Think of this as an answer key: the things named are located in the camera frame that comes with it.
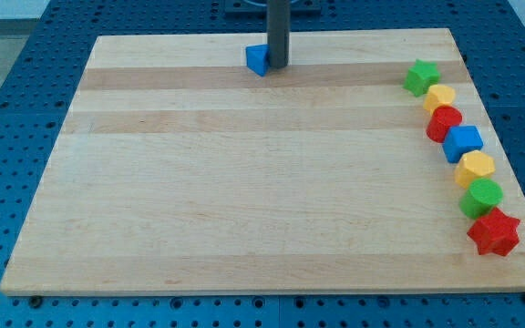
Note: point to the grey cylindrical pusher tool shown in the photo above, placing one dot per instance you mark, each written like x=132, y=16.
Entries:
x=278, y=13

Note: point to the blue triangular block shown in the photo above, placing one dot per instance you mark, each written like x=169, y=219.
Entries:
x=257, y=59

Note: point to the green star block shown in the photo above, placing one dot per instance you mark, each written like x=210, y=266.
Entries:
x=420, y=77

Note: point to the blue cube block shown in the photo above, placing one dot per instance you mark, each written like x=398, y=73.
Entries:
x=460, y=140

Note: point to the small yellow pentagon block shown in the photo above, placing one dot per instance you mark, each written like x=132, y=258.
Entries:
x=438, y=96

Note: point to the green cylinder block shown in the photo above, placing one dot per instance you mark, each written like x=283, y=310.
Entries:
x=480, y=198

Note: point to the red star block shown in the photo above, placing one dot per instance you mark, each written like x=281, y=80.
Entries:
x=495, y=233

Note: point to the red cylinder block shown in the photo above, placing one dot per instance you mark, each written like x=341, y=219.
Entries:
x=441, y=121

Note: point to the light wooden board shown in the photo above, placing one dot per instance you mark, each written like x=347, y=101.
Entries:
x=179, y=171

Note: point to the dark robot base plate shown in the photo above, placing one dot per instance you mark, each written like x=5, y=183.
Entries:
x=259, y=7

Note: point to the yellow hexagon block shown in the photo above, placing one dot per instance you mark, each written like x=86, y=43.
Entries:
x=473, y=165

